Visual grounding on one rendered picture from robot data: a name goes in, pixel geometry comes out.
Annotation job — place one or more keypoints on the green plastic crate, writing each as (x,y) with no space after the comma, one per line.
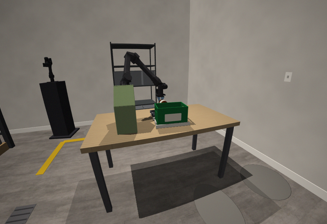
(171,112)

